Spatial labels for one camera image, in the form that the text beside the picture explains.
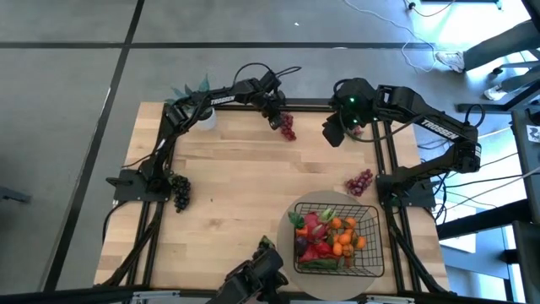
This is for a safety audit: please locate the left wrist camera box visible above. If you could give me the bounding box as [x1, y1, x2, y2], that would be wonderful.
[259, 69, 282, 92]

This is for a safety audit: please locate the black wire basket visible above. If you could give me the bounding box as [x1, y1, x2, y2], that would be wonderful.
[292, 201, 386, 279]

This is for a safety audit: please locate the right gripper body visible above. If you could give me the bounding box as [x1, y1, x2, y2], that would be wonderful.
[331, 78, 379, 126]

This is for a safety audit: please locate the black furniture base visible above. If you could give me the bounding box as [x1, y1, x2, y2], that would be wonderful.
[457, 79, 540, 114]

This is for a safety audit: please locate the thin grey cable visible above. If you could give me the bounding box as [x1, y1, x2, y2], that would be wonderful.
[445, 164, 540, 189]

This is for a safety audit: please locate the round grey placemat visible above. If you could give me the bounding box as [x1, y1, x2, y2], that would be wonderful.
[276, 189, 392, 301]

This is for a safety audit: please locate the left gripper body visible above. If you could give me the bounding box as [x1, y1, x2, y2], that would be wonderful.
[248, 75, 288, 115]

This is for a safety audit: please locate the black horizontal rig beam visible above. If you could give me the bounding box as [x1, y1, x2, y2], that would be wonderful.
[0, 285, 540, 304]

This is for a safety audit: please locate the black diagonal beam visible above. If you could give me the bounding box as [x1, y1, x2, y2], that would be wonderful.
[436, 198, 540, 240]

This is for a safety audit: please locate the black aluminium table frame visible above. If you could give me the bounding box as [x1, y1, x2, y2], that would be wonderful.
[126, 103, 423, 296]

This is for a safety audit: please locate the black cable with plug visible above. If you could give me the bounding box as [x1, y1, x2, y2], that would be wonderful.
[403, 0, 459, 19]

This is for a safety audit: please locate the black cable bundle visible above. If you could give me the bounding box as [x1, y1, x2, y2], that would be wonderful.
[100, 201, 166, 288]
[387, 206, 455, 296]

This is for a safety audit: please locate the white floor cable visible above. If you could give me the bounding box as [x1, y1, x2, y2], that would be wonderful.
[343, 0, 444, 73]

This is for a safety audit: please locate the black mechanical device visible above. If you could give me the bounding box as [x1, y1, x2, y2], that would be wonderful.
[214, 247, 291, 304]

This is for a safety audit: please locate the silver metal bracket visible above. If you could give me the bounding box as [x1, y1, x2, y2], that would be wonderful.
[132, 290, 181, 303]
[364, 295, 417, 304]

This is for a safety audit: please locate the person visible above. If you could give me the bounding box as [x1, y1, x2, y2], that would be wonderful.
[434, 19, 540, 101]

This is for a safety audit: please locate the snake plant in white pot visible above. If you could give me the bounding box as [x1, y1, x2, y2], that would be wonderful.
[168, 73, 219, 131]

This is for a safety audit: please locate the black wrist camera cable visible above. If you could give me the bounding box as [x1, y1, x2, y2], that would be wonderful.
[231, 62, 303, 88]

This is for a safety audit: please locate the pink dragon fruit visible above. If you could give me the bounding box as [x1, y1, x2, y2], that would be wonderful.
[303, 209, 337, 244]

